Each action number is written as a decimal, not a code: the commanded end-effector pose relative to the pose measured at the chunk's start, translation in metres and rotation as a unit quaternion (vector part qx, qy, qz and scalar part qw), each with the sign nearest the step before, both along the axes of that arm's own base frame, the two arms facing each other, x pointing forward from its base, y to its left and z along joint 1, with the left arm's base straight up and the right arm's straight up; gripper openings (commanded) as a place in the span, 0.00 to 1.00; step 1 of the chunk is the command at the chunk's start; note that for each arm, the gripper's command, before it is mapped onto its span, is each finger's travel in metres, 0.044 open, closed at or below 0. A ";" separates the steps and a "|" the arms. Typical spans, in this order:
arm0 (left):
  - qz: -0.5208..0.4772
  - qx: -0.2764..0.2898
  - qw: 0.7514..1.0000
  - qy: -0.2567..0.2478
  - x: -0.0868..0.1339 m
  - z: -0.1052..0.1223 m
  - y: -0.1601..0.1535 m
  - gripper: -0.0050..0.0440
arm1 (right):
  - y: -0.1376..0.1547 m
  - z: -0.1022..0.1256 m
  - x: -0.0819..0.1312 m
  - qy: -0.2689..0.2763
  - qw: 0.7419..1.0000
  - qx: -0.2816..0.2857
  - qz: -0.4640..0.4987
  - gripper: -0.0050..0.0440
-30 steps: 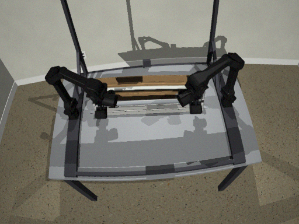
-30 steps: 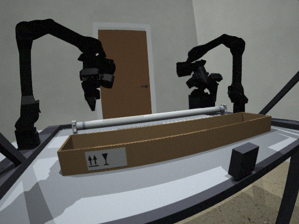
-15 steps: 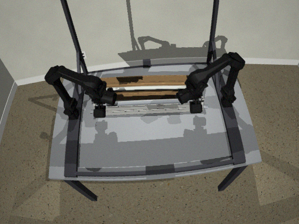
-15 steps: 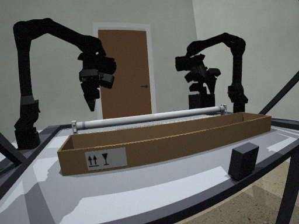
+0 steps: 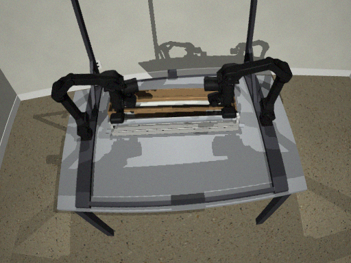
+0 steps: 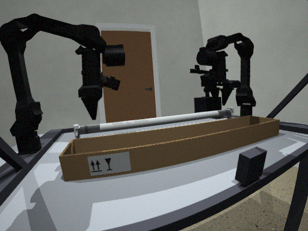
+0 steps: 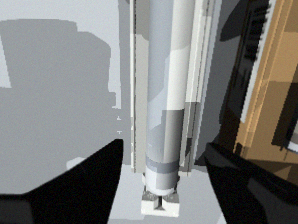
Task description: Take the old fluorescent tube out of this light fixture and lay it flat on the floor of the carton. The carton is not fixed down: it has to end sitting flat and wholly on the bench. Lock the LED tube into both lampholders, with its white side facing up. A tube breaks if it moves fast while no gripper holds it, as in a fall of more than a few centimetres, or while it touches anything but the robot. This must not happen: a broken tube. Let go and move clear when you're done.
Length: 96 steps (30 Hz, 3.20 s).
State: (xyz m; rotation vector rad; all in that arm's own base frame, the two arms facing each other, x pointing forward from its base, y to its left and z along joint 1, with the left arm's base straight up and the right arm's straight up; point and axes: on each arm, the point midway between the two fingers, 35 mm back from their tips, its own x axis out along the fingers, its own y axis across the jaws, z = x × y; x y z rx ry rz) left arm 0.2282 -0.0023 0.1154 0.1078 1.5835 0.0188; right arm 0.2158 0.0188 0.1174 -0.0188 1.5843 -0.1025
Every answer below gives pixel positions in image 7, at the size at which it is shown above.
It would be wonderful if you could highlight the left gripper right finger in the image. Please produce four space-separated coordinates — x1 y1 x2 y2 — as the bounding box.
204 142 298 224

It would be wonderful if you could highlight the long brown cardboard carton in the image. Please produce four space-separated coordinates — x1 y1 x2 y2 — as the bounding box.
218 0 298 186

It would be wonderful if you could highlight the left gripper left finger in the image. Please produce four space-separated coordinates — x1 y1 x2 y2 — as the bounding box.
0 139 123 224

